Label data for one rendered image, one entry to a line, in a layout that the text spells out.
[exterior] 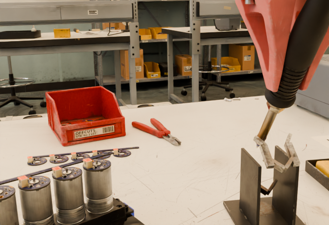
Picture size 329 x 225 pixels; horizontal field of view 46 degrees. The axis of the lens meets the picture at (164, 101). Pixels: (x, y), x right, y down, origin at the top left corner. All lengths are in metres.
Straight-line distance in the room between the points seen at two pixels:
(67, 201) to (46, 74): 4.41
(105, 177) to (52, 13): 2.24
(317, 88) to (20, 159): 0.49
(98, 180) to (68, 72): 4.40
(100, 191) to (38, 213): 0.05
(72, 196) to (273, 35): 0.20
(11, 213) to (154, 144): 0.30
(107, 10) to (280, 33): 2.33
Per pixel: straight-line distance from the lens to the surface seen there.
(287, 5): 0.27
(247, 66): 4.92
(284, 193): 0.38
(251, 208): 0.37
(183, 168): 0.49
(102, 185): 0.35
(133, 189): 0.44
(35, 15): 2.55
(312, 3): 0.27
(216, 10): 2.80
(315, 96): 0.73
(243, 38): 2.98
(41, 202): 0.33
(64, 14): 2.55
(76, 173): 0.34
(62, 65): 4.72
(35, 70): 4.73
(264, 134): 0.36
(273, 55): 0.29
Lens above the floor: 0.95
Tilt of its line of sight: 14 degrees down
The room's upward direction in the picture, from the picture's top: 1 degrees counter-clockwise
